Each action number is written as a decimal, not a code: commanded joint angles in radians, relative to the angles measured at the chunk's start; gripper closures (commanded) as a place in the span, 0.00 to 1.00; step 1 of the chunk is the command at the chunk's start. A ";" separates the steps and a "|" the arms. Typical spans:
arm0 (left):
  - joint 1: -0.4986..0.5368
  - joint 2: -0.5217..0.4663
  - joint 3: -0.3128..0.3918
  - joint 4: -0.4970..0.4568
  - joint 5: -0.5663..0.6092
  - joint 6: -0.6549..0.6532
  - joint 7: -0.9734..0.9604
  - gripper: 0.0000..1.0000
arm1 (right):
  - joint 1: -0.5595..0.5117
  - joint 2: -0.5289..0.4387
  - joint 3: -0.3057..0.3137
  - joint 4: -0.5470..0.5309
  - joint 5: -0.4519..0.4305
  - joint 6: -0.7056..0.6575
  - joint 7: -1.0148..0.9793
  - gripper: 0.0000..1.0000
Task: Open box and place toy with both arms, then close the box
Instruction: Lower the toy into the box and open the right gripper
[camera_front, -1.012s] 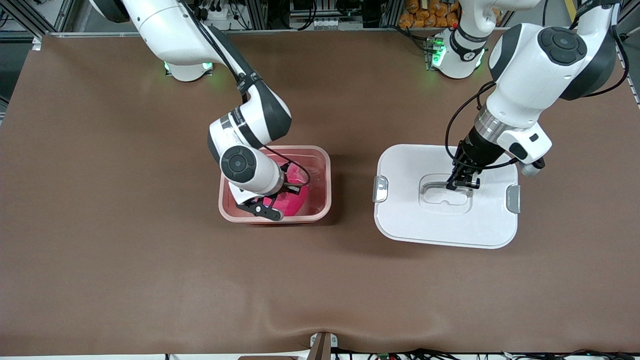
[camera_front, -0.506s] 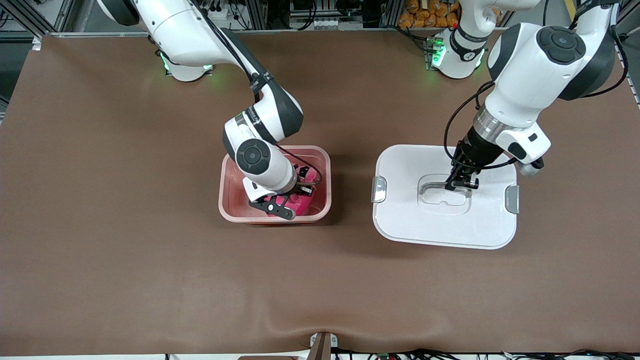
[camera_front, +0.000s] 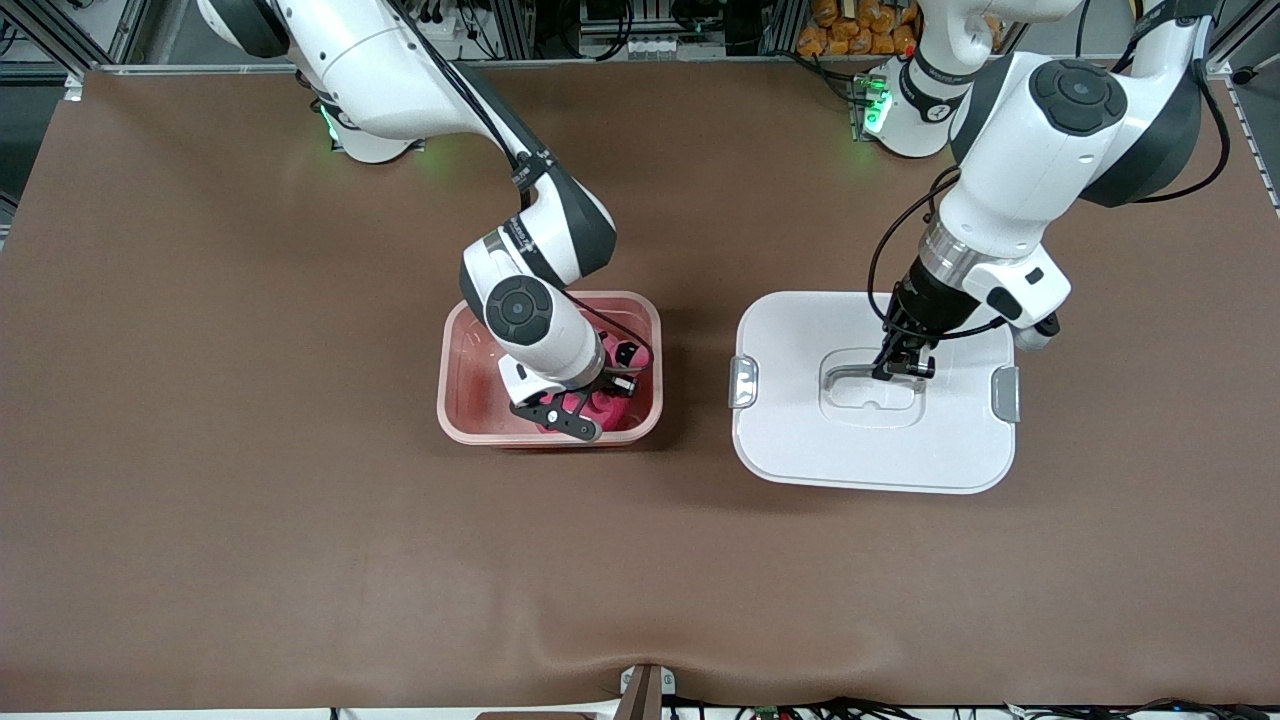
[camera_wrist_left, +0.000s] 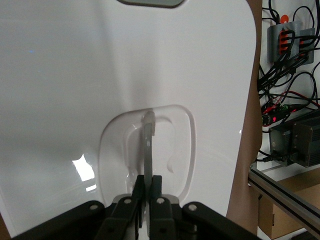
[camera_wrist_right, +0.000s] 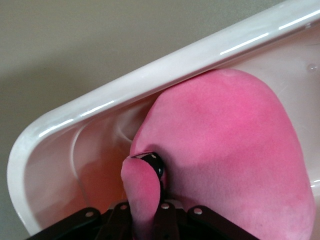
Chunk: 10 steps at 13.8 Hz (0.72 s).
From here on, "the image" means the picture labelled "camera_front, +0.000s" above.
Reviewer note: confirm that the brown table mat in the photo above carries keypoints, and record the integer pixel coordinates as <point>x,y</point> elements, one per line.
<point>300,500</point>

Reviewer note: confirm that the white power strip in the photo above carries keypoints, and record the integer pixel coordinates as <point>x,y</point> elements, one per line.
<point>440,30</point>

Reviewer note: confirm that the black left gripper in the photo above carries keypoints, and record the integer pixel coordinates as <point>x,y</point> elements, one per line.
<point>928,304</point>

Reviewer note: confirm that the aluminium corner post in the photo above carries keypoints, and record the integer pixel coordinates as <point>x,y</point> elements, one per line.
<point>1215,65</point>

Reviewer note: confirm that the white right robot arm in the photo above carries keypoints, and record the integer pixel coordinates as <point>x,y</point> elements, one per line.
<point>400,80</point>

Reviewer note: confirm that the aluminium camera mount beam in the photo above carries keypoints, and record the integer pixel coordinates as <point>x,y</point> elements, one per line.
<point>645,695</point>

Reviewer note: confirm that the pink plush toy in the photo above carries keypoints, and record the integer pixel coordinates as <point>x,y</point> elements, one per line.
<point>615,410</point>

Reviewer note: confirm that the pink translucent plastic box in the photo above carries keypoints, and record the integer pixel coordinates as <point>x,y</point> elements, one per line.
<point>470,400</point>

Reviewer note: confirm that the orange snack bags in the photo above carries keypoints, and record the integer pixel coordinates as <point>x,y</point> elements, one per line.
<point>860,30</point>

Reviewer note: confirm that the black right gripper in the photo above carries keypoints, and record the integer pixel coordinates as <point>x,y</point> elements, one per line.
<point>621,367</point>

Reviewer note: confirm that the white box lid grey latches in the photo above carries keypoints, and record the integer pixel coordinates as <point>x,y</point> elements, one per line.
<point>800,450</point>

